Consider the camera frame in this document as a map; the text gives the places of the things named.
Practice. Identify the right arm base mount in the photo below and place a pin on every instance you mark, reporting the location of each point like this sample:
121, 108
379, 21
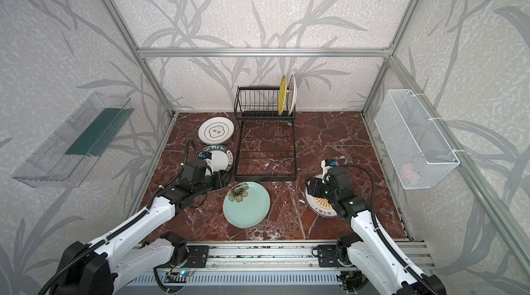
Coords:
331, 256

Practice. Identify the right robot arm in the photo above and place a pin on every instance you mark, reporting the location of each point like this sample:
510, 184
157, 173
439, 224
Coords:
369, 248

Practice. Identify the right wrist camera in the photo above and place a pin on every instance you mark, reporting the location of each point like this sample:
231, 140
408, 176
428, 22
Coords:
331, 169

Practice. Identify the white plate grey flower outline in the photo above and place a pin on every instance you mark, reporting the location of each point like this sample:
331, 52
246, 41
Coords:
216, 130

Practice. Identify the pink object in basket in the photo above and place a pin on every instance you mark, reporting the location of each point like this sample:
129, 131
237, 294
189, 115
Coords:
409, 174

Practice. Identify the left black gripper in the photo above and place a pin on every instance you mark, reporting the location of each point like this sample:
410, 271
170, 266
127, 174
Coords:
220, 179

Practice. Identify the white wire mesh basket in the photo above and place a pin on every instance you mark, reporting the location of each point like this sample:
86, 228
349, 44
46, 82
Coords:
411, 135

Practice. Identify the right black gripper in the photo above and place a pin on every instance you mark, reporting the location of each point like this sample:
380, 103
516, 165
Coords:
315, 186

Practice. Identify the black wire dish rack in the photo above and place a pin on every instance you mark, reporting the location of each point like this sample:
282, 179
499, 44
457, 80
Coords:
266, 149

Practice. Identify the white plate green lettered rim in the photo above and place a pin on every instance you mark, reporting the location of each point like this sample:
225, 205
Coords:
223, 159

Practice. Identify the mint green flower plate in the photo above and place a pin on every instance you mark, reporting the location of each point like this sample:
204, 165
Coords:
246, 204

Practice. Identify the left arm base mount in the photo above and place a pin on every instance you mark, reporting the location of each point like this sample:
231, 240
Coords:
193, 257

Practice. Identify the aluminium cage frame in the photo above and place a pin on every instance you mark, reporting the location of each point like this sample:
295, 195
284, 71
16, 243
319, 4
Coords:
507, 227

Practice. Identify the small white orange sunburst plate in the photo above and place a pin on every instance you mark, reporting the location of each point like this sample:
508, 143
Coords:
292, 94

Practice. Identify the yellow green woven plate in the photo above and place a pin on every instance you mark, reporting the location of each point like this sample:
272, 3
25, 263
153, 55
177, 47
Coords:
282, 96

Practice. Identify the aluminium front rail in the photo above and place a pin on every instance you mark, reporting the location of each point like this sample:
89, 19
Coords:
262, 255

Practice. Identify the large white orange sunburst plate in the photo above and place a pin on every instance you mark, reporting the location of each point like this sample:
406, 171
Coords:
320, 206

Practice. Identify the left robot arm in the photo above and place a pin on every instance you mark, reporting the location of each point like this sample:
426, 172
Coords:
107, 263

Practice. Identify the clear plastic wall bin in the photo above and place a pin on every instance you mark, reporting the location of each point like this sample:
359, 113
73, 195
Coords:
66, 158

